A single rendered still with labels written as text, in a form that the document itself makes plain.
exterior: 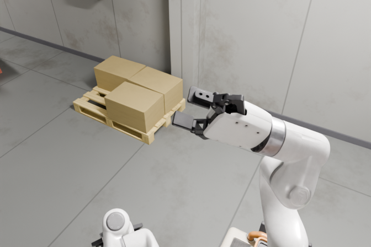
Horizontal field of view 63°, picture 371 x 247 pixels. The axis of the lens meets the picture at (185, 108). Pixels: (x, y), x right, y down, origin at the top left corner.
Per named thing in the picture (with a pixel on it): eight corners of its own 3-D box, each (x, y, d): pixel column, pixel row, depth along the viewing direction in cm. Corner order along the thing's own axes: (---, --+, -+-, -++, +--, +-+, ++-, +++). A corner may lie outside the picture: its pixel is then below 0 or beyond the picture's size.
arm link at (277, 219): (275, 268, 62) (275, 178, 56) (256, 226, 75) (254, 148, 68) (315, 262, 63) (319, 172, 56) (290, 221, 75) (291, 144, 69)
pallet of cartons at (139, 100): (186, 106, 387) (186, 76, 360) (151, 145, 332) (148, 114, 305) (114, 81, 432) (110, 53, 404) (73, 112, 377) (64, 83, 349)
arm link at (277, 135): (261, 131, 65) (249, 127, 64) (285, 112, 57) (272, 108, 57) (259, 164, 61) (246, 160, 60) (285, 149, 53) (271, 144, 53)
